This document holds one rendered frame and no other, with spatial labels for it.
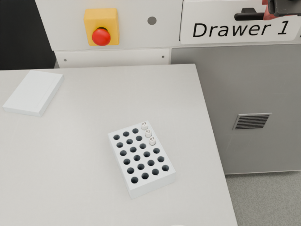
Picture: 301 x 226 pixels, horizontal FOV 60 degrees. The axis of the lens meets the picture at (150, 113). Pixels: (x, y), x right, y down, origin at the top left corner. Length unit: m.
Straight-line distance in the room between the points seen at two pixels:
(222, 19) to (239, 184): 0.92
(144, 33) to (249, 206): 0.97
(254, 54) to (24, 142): 0.61
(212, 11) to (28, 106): 0.46
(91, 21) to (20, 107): 0.24
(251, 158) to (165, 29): 0.76
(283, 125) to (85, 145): 0.77
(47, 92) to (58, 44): 0.13
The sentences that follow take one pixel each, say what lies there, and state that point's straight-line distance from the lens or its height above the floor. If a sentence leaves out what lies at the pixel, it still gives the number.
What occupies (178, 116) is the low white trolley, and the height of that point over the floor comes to 0.76.
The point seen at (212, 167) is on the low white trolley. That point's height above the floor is 0.76.
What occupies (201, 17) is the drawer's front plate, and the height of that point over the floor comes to 0.89.
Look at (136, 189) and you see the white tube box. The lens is 0.45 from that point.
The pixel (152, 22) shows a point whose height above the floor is 0.87.
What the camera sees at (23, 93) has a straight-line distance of 0.67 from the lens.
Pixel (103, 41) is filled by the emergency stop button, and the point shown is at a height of 0.87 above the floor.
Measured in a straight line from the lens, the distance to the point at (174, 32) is 0.68.
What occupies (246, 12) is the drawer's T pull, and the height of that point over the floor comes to 0.91.
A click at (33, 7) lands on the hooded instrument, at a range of 1.69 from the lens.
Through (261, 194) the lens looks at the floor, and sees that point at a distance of 1.41.
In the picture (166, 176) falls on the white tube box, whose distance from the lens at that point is 0.45.
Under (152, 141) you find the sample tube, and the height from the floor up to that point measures 0.81.
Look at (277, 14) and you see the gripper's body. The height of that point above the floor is 0.96.
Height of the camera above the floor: 1.20
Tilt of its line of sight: 49 degrees down
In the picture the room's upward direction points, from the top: straight up
